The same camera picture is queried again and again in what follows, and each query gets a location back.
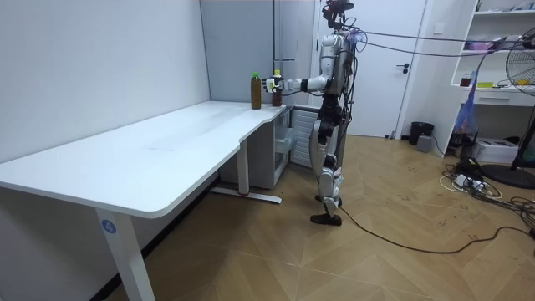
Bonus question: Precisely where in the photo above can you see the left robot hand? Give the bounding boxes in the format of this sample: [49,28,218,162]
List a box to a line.
[261,77,286,94]

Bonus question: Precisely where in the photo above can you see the yellow-capped brown drink bottle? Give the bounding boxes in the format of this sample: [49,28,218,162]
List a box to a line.
[271,69,284,108]

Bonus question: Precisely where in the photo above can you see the green-capped brown drink bottle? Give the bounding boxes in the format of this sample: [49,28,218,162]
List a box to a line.
[250,71,263,110]

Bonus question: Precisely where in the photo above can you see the open fridge door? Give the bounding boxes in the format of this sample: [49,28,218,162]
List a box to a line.
[289,106,324,169]

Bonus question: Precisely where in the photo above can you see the robot body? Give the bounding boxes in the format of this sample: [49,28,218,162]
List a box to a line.
[315,0,369,126]

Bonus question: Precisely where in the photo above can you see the robot legs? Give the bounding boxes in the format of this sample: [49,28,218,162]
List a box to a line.
[308,94,349,227]

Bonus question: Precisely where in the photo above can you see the white room door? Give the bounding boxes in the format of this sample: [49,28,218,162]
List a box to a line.
[311,0,428,139]

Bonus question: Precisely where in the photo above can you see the white desk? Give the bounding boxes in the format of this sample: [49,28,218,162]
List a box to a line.
[0,99,288,301]

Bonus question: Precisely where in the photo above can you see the black waste bin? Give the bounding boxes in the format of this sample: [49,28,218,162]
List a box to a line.
[408,120,435,146]

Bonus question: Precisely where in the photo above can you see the small grey box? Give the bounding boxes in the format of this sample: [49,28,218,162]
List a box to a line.
[415,134,435,154]

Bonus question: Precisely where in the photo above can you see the blue plastic bag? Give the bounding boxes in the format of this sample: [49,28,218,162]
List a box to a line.
[453,70,480,135]

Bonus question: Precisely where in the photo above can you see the white power strip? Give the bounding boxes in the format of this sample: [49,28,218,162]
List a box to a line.
[454,173,487,191]

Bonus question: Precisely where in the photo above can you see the white shelf unit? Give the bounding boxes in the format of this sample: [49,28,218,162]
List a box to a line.
[441,0,535,159]

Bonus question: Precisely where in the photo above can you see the black standing fan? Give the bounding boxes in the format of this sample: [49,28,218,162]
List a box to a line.
[479,27,535,190]

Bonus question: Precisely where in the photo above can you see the cable bundle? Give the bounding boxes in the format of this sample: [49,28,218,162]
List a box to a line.
[354,28,535,59]

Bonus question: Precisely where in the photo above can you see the black floor cable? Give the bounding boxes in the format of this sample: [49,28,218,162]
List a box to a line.
[338,204,535,255]

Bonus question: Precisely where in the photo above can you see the tangled floor cables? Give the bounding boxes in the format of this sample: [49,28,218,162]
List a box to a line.
[438,162,535,232]

